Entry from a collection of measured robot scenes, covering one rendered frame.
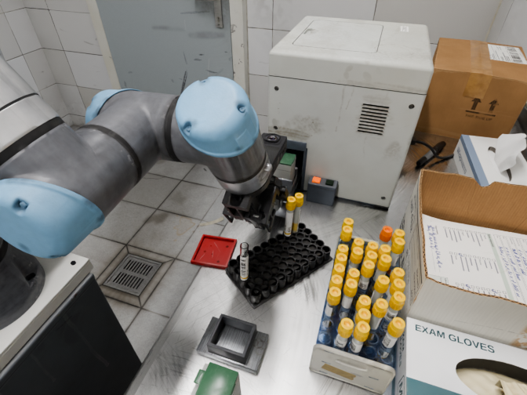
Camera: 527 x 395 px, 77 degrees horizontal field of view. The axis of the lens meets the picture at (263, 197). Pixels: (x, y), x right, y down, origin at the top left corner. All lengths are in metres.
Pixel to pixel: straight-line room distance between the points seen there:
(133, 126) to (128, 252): 1.57
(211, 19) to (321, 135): 1.52
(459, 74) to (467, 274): 0.57
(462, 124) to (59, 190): 0.97
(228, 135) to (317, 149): 0.39
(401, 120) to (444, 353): 0.37
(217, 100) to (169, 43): 1.96
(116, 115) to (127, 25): 2.07
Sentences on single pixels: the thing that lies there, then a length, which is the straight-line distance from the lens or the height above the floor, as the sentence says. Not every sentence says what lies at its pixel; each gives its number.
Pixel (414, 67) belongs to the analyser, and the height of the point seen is 1.17.
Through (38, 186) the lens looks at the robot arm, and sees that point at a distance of 0.30.
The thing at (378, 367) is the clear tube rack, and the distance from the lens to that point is 0.46.
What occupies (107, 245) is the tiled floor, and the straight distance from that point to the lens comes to 1.99.
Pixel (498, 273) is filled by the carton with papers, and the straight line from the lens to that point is 0.63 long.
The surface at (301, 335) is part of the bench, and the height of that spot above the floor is 0.88.
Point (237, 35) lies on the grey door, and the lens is 2.05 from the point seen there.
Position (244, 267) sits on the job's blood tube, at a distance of 0.53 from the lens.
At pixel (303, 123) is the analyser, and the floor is 1.04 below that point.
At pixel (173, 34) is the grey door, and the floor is 0.81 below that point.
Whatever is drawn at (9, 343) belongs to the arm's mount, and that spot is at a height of 0.90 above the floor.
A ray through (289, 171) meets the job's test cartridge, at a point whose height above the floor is 0.97.
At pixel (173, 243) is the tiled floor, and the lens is 1.87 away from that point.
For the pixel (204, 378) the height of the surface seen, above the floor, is 0.94.
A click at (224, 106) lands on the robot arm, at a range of 0.32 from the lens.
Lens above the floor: 1.35
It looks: 41 degrees down
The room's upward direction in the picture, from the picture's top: straight up
